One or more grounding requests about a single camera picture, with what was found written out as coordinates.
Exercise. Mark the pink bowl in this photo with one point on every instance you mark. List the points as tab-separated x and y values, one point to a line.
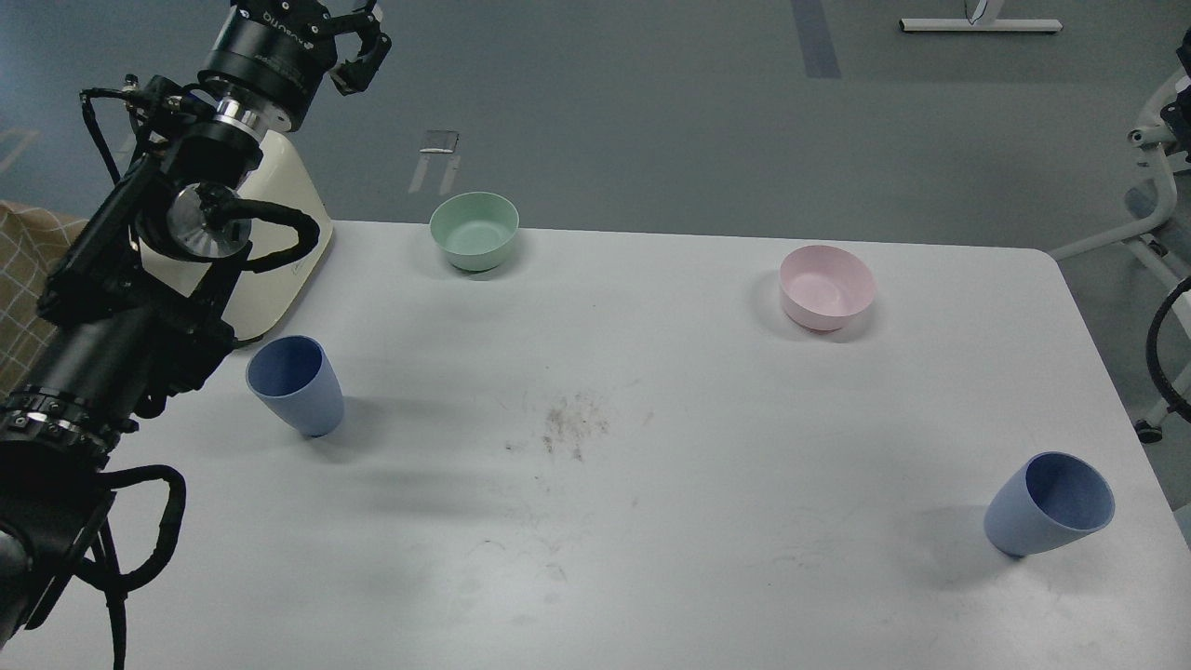
824	288

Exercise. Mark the beige checkered cloth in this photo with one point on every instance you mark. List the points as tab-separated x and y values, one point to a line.
33	240

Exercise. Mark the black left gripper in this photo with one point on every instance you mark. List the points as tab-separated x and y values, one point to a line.
274	55

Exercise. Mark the green bowl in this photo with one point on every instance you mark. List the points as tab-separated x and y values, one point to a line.
475	231

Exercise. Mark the white floor base bar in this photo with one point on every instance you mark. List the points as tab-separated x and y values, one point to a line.
983	18

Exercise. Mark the light blue cup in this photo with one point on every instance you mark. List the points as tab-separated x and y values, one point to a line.
1054	499

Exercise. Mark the cream toaster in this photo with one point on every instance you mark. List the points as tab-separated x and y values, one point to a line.
260	300

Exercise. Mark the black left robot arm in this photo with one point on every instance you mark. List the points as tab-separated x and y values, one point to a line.
138	301

